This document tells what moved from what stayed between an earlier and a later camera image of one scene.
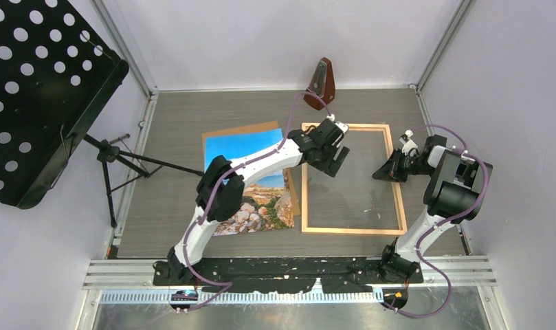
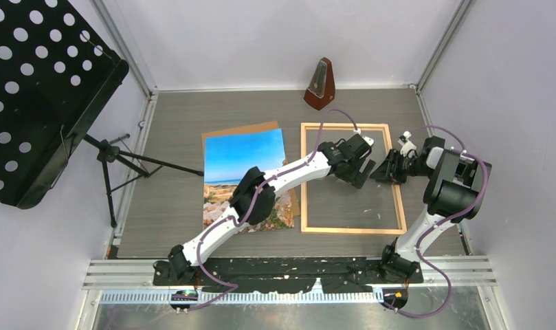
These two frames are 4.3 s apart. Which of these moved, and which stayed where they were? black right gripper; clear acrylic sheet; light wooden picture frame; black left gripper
Moved: black left gripper
Stayed: light wooden picture frame; clear acrylic sheet; black right gripper
